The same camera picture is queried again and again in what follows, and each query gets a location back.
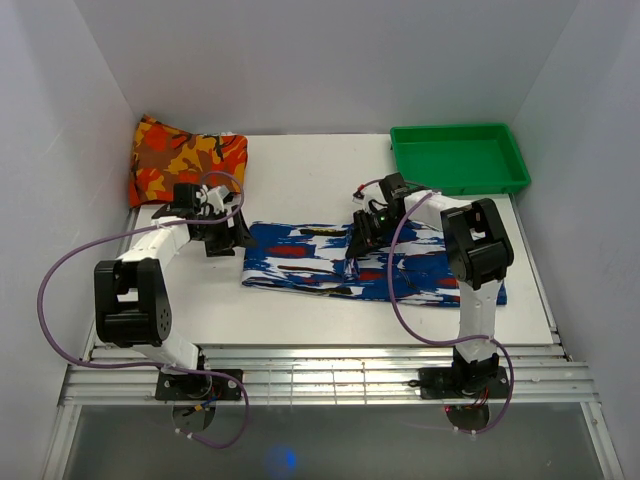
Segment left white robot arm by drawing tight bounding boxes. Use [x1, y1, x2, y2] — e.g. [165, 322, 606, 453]
[94, 183, 254, 400]

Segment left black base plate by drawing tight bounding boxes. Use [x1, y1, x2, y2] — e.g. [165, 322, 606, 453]
[154, 369, 243, 402]

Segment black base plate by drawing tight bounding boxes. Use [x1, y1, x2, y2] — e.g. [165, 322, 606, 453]
[154, 369, 243, 402]
[417, 367, 510, 400]

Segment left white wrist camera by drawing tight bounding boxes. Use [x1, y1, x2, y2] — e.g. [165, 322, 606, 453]
[197, 185, 236, 213]

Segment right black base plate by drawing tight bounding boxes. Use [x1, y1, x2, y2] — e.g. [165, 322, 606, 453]
[417, 367, 510, 400]

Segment orange camouflage folded trousers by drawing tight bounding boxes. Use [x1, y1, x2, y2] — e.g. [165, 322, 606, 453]
[128, 115, 248, 208]

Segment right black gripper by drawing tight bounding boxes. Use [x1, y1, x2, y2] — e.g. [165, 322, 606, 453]
[345, 209, 407, 260]

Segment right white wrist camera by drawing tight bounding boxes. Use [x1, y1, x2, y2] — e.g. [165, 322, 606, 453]
[352, 185, 375, 205]

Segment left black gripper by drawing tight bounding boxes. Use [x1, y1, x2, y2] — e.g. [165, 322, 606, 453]
[193, 205, 257, 258]

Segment green plastic tray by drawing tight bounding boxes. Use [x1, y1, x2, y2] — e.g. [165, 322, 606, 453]
[390, 123, 531, 196]

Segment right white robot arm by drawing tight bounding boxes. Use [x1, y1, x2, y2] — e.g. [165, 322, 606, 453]
[346, 173, 514, 401]

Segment blue white patterned trousers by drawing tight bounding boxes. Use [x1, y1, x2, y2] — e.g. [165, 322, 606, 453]
[240, 219, 509, 307]

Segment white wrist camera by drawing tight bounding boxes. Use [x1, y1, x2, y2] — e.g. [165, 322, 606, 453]
[352, 185, 375, 205]
[197, 185, 236, 213]

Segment aluminium rail frame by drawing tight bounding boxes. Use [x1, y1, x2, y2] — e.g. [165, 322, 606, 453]
[42, 294, 626, 480]

